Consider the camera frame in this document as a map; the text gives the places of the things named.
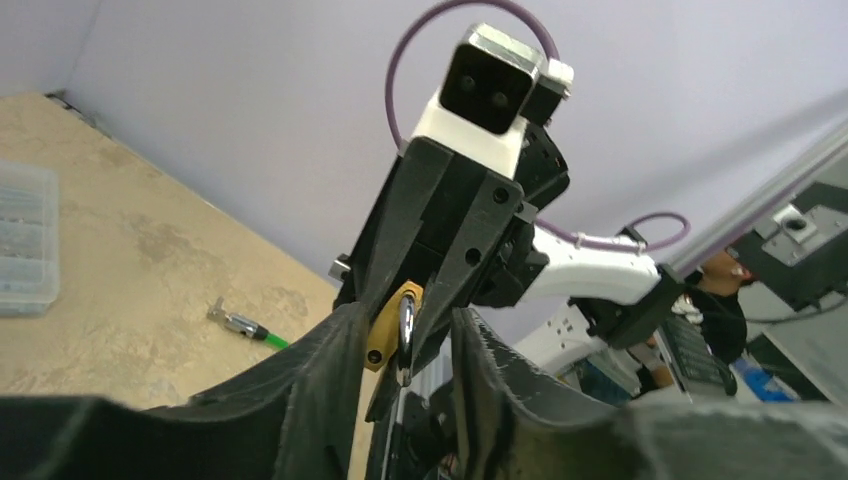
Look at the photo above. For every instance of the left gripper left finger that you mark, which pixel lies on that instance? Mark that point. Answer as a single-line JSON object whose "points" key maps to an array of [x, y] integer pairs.
{"points": [[291, 416]]}

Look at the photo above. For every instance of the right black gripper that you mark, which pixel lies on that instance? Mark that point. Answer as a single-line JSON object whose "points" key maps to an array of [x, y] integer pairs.
{"points": [[455, 228]]}

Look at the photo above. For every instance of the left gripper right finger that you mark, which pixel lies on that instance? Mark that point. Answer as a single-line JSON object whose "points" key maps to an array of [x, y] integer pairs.
{"points": [[515, 421]]}

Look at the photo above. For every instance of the green cable lock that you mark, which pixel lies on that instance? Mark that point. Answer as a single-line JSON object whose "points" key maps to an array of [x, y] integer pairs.
{"points": [[244, 326]]}

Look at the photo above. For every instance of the small brass padlock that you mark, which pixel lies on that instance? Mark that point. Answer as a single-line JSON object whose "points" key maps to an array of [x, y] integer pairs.
{"points": [[392, 333]]}

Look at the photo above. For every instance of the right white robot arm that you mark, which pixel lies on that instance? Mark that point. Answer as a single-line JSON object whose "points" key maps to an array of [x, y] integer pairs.
{"points": [[618, 288]]}

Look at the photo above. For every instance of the person in black shirt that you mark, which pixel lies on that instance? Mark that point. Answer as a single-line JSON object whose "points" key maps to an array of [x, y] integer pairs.
{"points": [[714, 289]]}

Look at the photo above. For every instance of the clear plastic organizer box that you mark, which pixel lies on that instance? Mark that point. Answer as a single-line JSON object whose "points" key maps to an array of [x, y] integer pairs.
{"points": [[30, 266]]}

